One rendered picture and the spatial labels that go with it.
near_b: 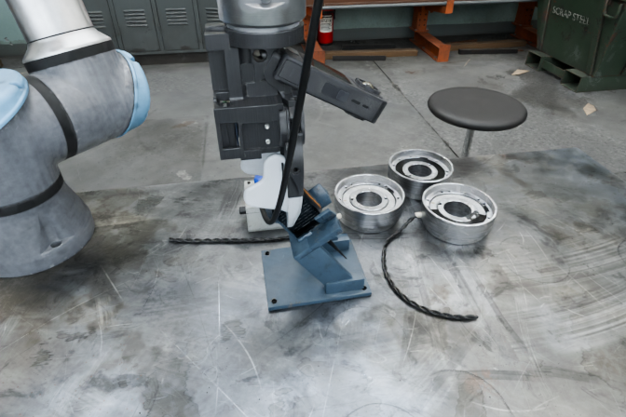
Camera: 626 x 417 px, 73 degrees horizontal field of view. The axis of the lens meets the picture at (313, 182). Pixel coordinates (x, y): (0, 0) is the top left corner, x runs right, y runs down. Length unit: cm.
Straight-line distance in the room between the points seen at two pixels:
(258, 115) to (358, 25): 414
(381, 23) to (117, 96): 405
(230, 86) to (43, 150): 30
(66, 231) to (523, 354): 58
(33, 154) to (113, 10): 335
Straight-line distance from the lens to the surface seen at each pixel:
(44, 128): 62
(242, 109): 39
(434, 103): 155
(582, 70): 385
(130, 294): 59
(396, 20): 462
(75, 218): 68
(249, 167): 49
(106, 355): 54
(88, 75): 65
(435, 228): 63
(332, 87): 40
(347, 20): 447
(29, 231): 65
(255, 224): 63
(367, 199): 68
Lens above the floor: 121
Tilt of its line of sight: 34 degrees down
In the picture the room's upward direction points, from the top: straight up
